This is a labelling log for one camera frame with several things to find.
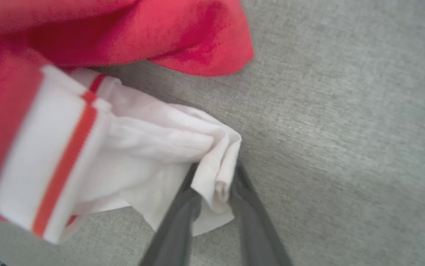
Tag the red and white garment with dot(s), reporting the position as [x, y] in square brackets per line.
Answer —
[105, 111]

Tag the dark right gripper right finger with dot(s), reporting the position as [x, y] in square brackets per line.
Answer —
[256, 225]

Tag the grey fabric sofa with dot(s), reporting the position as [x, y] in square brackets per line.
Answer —
[345, 129]

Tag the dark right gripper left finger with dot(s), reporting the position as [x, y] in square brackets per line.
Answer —
[177, 229]

